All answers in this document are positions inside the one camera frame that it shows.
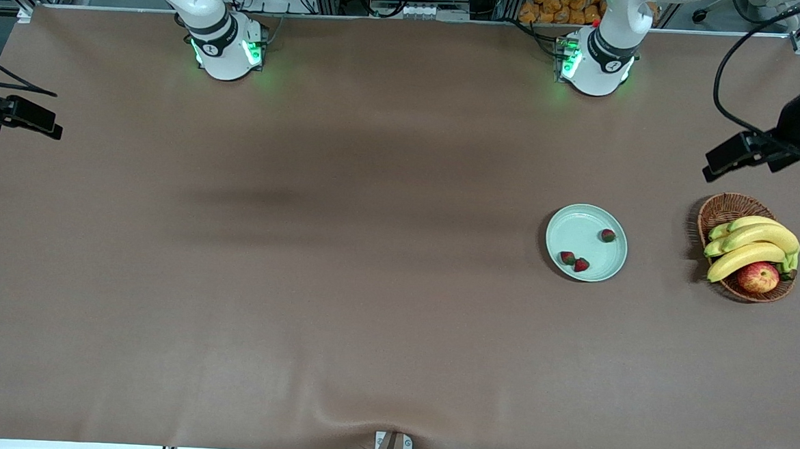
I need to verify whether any pale green round plate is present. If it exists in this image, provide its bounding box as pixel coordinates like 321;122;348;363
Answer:
544;202;630;285

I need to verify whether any brown wicker basket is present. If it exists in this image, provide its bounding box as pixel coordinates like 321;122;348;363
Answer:
693;191;800;305

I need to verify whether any yellow banana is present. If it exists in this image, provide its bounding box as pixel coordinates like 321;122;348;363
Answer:
704;220;800;263
708;213;784;245
706;239;788;287

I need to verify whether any red apple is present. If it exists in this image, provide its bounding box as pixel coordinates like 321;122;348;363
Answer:
737;261;782;295

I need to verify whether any bag of orange snacks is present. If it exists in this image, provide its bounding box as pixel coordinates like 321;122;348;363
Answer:
518;0;608;28

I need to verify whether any white connector block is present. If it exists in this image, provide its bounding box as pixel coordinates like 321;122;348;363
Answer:
396;3;470;22

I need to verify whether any brown table mat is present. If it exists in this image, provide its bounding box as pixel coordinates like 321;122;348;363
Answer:
0;0;800;449

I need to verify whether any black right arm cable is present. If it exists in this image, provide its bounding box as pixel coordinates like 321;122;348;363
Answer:
0;46;61;98

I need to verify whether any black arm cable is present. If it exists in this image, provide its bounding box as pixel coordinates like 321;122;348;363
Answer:
712;0;800;137
0;46;61;98

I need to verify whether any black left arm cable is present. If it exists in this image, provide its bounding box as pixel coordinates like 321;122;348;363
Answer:
712;0;800;137

